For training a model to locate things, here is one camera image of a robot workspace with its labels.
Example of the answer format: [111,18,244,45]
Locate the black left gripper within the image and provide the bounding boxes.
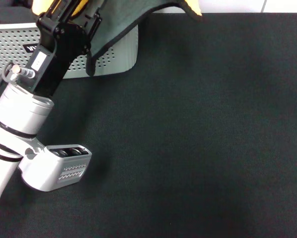
[26,0,107,100]

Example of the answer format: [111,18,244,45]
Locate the yellow and grey towel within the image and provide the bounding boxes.
[31,0,204,77]

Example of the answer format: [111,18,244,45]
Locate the grey perforated storage box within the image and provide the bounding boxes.
[0,21,140,80]

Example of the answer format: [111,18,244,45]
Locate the black tablecloth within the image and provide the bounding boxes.
[0,12,297,238]

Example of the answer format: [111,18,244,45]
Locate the dark cloth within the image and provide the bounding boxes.
[0,0,38,24]

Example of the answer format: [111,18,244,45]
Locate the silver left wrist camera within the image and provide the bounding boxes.
[18,144,93,193]

